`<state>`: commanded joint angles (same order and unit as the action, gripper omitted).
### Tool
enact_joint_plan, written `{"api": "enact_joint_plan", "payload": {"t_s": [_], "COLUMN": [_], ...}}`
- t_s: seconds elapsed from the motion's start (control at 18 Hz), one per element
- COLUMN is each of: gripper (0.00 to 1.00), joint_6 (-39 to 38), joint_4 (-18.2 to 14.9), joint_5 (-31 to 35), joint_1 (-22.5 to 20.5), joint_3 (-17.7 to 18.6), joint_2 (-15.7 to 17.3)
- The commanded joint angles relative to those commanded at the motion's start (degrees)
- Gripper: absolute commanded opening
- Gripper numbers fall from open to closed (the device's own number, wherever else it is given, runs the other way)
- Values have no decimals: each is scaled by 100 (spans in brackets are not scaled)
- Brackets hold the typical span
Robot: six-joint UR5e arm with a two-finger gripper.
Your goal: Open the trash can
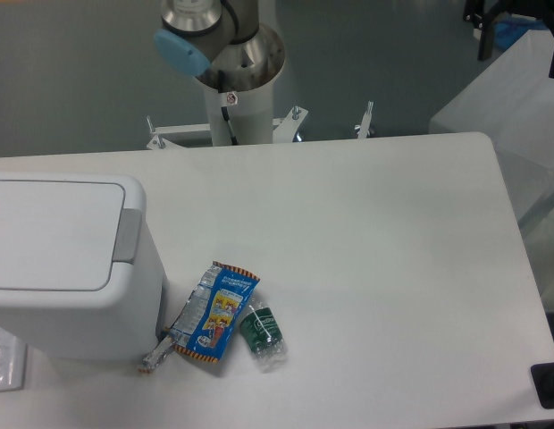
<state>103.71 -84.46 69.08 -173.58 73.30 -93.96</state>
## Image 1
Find white trash can lid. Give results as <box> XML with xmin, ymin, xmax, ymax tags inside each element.
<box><xmin>0</xmin><ymin>177</ymin><xmax>146</xmax><ymax>291</ymax></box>

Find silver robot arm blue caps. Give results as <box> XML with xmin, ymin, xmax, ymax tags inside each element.
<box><xmin>154</xmin><ymin>1</ymin><xmax>554</xmax><ymax>93</ymax></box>

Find white trash can body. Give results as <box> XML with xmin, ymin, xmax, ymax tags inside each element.
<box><xmin>0</xmin><ymin>172</ymin><xmax>165</xmax><ymax>360</ymax></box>

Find blue water jug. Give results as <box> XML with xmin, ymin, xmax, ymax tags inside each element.
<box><xmin>493</xmin><ymin>17</ymin><xmax>548</xmax><ymax>51</ymax></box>

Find white side table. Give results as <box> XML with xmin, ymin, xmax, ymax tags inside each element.
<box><xmin>429</xmin><ymin>30</ymin><xmax>554</xmax><ymax>218</ymax></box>

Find black device at table edge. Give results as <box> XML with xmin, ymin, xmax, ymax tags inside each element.
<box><xmin>531</xmin><ymin>363</ymin><xmax>554</xmax><ymax>409</ymax></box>

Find crushed green label plastic bottle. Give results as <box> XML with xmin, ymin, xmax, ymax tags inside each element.
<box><xmin>239</xmin><ymin>297</ymin><xmax>288</xmax><ymax>373</ymax></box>

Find blue snack bag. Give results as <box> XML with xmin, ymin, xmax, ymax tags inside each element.
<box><xmin>168</xmin><ymin>261</ymin><xmax>260</xmax><ymax>363</ymax></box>

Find small silver snack wrapper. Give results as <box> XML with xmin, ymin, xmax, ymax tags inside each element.
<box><xmin>137</xmin><ymin>336</ymin><xmax>175</xmax><ymax>374</ymax></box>

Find clear plastic bag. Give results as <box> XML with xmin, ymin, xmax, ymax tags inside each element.
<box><xmin>0</xmin><ymin>327</ymin><xmax>27</xmax><ymax>392</ymax></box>

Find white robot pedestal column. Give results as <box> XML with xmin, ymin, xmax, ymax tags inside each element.
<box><xmin>201</xmin><ymin>83</ymin><xmax>273</xmax><ymax>147</ymax></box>

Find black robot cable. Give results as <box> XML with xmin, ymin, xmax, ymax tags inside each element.
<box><xmin>216</xmin><ymin>70</ymin><xmax>239</xmax><ymax>146</ymax></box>

